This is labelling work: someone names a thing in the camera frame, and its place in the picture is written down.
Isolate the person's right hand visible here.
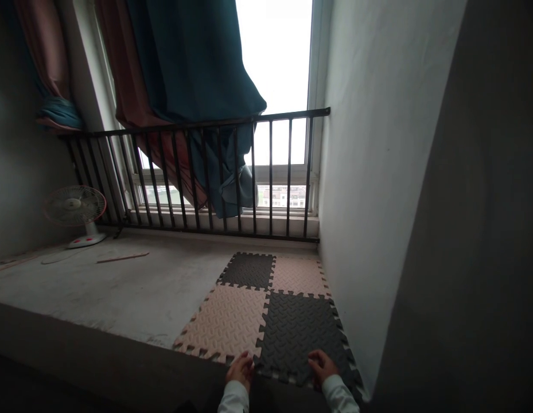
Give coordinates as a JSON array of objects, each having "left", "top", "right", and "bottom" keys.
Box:
[{"left": 308, "top": 349, "right": 340, "bottom": 392}]

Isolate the person's left hand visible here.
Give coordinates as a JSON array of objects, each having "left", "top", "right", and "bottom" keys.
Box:
[{"left": 225, "top": 350, "right": 255, "bottom": 393}]

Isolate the dark grey foam mat tile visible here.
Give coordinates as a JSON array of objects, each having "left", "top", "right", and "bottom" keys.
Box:
[
  {"left": 216, "top": 252, "right": 277, "bottom": 291},
  {"left": 252, "top": 289, "right": 367, "bottom": 403}
]

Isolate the beige foam mat tile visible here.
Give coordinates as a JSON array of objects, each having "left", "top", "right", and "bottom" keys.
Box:
[
  {"left": 172, "top": 283, "right": 271, "bottom": 365},
  {"left": 267, "top": 255, "right": 332, "bottom": 299}
]

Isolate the thin wooden stick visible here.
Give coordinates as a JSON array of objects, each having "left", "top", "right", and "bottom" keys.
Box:
[{"left": 95, "top": 252, "right": 150, "bottom": 264}]

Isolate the black metal window railing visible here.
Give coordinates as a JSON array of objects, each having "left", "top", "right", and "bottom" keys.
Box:
[{"left": 59, "top": 107, "right": 332, "bottom": 244}]

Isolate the white and pink desk fan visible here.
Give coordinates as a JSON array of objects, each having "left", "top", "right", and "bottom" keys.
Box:
[{"left": 42, "top": 185, "right": 108, "bottom": 250}]

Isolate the long wooden strip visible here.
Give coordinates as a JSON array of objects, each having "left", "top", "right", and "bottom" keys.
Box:
[{"left": 0, "top": 252, "right": 40, "bottom": 275}]

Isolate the bundled pink teal curtain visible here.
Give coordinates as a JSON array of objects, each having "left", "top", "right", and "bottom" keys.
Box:
[{"left": 13, "top": 0, "right": 85, "bottom": 131}]

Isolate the white fan cable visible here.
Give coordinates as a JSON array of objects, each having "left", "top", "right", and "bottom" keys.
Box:
[{"left": 40, "top": 247, "right": 85, "bottom": 266}]

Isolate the window with white frame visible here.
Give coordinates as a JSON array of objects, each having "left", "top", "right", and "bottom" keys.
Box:
[{"left": 70, "top": 0, "right": 334, "bottom": 218}]

